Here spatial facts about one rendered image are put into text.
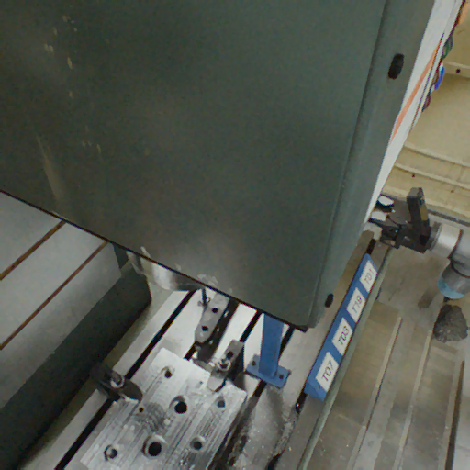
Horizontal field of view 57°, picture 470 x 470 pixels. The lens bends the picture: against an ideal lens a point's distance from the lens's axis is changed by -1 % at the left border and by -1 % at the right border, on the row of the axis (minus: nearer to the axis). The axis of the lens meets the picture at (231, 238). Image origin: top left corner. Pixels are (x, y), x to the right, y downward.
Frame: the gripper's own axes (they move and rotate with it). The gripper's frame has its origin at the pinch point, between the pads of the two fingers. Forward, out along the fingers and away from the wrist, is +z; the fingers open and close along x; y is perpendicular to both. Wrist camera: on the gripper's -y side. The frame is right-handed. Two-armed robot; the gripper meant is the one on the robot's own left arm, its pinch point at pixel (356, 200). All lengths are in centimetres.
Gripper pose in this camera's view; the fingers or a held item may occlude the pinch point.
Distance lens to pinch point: 112.9
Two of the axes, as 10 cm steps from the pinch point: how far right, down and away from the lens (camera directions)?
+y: -0.3, 6.6, 7.5
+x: 4.8, -6.5, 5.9
